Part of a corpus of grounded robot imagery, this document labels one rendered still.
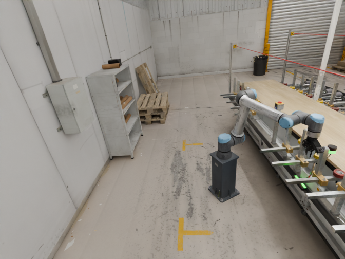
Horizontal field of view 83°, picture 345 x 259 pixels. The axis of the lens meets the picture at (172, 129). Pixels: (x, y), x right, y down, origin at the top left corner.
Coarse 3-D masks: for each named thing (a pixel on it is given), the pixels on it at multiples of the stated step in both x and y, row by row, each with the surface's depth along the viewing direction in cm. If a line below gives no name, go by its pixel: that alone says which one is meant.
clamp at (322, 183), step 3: (315, 174) 162; (318, 177) 159; (321, 177) 158; (324, 177) 158; (321, 180) 155; (327, 180) 155; (318, 183) 159; (321, 183) 155; (324, 183) 155; (327, 183) 155
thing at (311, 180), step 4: (324, 176) 160; (328, 176) 160; (332, 176) 159; (288, 180) 160; (292, 180) 160; (296, 180) 159; (300, 180) 159; (304, 180) 159; (308, 180) 159; (312, 180) 159; (316, 180) 158; (328, 180) 158; (332, 180) 158; (336, 180) 158; (340, 180) 158
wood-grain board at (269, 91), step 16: (272, 80) 404; (272, 96) 323; (288, 96) 315; (304, 96) 308; (288, 112) 264; (320, 112) 254; (336, 112) 249; (304, 128) 222; (336, 128) 215; (320, 144) 192; (336, 144) 190; (336, 160) 170
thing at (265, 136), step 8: (248, 120) 306; (256, 128) 277; (264, 136) 254; (272, 144) 236; (272, 152) 234; (280, 152) 221; (280, 160) 216; (288, 160) 207; (288, 168) 201; (304, 184) 176; (304, 192) 176; (312, 192) 167; (312, 200) 167; (320, 200) 159; (328, 200) 158; (320, 208) 157; (328, 208) 152; (328, 216) 149; (336, 224) 141; (344, 224) 139; (344, 240) 135
